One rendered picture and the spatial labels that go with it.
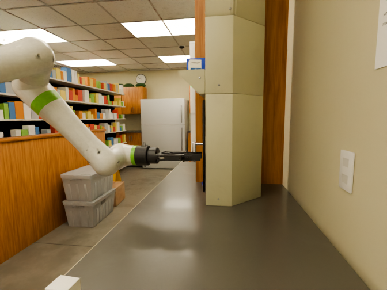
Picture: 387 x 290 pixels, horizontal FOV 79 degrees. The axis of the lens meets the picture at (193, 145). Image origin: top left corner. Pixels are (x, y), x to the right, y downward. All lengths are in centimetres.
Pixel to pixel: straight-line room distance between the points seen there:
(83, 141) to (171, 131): 508
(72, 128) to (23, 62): 27
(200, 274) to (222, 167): 49
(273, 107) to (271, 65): 22
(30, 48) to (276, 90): 110
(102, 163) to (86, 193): 216
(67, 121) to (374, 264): 105
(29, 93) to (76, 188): 219
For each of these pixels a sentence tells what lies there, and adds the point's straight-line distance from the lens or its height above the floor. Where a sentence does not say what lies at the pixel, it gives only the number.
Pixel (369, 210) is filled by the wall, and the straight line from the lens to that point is 73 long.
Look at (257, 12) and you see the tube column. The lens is 117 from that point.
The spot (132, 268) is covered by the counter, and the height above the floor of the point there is 94.
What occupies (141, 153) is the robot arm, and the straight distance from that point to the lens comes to 107.
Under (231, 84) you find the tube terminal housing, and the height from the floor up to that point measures 145.
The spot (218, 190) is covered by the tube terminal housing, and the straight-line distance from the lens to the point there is 102.
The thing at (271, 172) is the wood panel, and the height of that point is 100.
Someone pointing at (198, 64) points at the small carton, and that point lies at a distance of 110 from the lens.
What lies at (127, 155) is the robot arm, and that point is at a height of 115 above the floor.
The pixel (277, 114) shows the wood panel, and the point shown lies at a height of 133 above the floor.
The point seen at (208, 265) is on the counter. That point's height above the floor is 94.
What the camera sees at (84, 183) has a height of 55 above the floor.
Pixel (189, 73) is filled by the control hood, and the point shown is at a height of 149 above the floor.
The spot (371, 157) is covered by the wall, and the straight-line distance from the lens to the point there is 71.
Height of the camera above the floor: 131
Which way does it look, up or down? 7 degrees down
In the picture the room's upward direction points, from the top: 1 degrees counter-clockwise
